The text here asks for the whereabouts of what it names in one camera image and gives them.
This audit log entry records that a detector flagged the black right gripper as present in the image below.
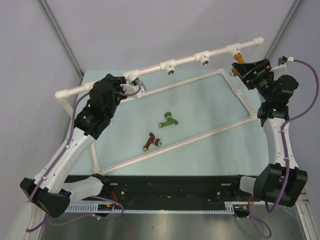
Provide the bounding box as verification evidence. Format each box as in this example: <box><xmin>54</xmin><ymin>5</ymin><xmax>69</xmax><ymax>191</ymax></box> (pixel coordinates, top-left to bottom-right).
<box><xmin>231</xmin><ymin>58</ymin><xmax>274</xmax><ymax>103</ymax></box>

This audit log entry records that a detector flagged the yellow water faucet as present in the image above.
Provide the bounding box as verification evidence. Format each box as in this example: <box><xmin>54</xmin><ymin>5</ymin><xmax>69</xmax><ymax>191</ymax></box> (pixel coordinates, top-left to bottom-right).
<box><xmin>229</xmin><ymin>52</ymin><xmax>245</xmax><ymax>77</ymax></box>

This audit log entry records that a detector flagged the white PVC pipe frame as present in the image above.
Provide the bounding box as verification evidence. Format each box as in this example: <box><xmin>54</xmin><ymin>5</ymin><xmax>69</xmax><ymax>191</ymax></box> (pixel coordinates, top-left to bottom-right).
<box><xmin>70</xmin><ymin>37</ymin><xmax>264</xmax><ymax>175</ymax></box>

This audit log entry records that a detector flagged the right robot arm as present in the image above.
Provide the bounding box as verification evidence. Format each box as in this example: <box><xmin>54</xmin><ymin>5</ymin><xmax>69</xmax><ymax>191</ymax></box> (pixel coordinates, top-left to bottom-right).
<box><xmin>230</xmin><ymin>58</ymin><xmax>308</xmax><ymax>207</ymax></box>

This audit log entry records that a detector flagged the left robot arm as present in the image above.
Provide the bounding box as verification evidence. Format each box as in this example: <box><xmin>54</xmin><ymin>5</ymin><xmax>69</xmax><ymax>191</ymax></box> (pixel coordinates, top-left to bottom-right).
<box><xmin>20</xmin><ymin>74</ymin><xmax>126</xmax><ymax>218</ymax></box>

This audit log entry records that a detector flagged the green water faucet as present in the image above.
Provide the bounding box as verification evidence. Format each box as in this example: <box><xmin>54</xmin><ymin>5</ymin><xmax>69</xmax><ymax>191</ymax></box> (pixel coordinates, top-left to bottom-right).
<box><xmin>158</xmin><ymin>112</ymin><xmax>179</xmax><ymax>128</ymax></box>

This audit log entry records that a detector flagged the dark red water faucet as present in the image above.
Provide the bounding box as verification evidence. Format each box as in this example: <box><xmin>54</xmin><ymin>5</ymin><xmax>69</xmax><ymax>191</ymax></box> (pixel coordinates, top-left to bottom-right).
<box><xmin>142</xmin><ymin>132</ymin><xmax>162</xmax><ymax>152</ymax></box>

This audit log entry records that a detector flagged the light blue table mat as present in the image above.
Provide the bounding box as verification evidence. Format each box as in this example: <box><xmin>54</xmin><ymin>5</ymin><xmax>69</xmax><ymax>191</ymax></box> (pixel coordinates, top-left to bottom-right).
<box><xmin>95</xmin><ymin>74</ymin><xmax>269</xmax><ymax>176</ymax></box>

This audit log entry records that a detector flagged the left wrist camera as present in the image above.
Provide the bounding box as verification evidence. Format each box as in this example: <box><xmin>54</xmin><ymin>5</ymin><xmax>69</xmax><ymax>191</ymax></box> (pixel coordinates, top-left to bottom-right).
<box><xmin>119</xmin><ymin>78</ymin><xmax>146</xmax><ymax>99</ymax></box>

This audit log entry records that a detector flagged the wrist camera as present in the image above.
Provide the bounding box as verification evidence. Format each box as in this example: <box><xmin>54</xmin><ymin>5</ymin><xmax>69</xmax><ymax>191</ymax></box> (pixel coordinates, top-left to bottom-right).
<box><xmin>271</xmin><ymin>56</ymin><xmax>295</xmax><ymax>73</ymax></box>
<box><xmin>119</xmin><ymin>78</ymin><xmax>146</xmax><ymax>99</ymax></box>

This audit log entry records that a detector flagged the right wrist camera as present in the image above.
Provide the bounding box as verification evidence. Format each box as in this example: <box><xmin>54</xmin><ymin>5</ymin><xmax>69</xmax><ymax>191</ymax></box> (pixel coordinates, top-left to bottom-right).
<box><xmin>271</xmin><ymin>56</ymin><xmax>295</xmax><ymax>73</ymax></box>

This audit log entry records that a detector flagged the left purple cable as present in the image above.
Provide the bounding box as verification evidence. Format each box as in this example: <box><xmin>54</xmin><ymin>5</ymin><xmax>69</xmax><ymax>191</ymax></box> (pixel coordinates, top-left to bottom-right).
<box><xmin>26</xmin><ymin>87</ymin><xmax>145</xmax><ymax>232</ymax></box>

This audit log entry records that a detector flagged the purple cable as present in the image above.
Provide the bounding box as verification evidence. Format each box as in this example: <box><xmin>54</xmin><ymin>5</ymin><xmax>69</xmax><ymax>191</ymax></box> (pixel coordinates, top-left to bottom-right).
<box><xmin>249</xmin><ymin>58</ymin><xmax>320</xmax><ymax>237</ymax></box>
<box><xmin>26</xmin><ymin>87</ymin><xmax>145</xmax><ymax>232</ymax></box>

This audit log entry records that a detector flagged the aluminium frame post right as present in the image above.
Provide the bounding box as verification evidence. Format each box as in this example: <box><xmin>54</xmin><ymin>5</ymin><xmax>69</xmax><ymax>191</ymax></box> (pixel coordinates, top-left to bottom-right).
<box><xmin>252</xmin><ymin>0</ymin><xmax>303</xmax><ymax>66</ymax></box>

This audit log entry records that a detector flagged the aluminium frame post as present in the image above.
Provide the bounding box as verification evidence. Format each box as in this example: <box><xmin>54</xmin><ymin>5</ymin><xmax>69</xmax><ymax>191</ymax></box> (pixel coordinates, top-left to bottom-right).
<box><xmin>36</xmin><ymin>0</ymin><xmax>84</xmax><ymax>80</ymax></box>
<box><xmin>252</xmin><ymin>0</ymin><xmax>303</xmax><ymax>66</ymax></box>

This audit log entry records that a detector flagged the aluminium frame post left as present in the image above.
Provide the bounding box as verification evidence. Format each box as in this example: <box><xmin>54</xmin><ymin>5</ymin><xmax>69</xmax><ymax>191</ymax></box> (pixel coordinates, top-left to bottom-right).
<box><xmin>36</xmin><ymin>0</ymin><xmax>84</xmax><ymax>80</ymax></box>

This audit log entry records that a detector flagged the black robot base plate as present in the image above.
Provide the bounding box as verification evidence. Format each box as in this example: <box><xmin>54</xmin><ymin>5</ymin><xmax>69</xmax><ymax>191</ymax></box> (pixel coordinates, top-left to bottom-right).
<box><xmin>62</xmin><ymin>174</ymin><xmax>262</xmax><ymax>211</ymax></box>

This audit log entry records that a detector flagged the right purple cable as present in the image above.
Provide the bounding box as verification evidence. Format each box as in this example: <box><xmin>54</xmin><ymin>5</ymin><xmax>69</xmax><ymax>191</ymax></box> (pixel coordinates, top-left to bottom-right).
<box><xmin>249</xmin><ymin>58</ymin><xmax>320</xmax><ymax>237</ymax></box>

